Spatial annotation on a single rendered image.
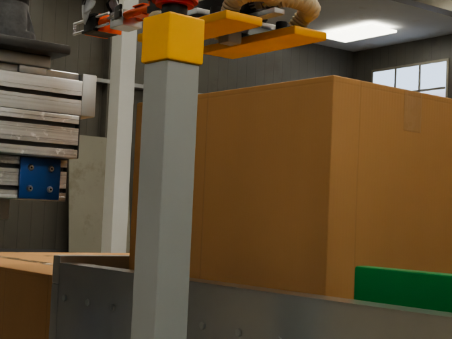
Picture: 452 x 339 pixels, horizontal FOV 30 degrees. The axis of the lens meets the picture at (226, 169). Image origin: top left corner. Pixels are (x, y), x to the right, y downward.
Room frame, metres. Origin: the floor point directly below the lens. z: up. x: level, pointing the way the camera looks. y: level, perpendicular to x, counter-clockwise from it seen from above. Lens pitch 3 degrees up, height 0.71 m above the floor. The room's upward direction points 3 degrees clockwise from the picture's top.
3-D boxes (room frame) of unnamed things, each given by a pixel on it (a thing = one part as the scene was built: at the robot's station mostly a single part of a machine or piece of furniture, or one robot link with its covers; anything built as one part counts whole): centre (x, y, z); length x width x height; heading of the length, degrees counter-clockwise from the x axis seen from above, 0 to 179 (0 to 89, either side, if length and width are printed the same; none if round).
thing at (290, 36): (1.98, -0.07, 1.13); 0.34 x 0.10 x 0.05; 38
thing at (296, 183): (1.74, -0.14, 0.75); 0.60 x 0.40 x 0.40; 39
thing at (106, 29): (2.39, 0.37, 1.24); 0.08 x 0.07 x 0.05; 38
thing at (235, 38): (1.92, 0.00, 1.13); 0.04 x 0.04 x 0.05; 38
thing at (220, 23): (1.86, 0.08, 1.13); 0.34 x 0.10 x 0.05; 38
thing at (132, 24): (2.28, 0.29, 1.23); 0.07 x 0.07 x 0.04; 38
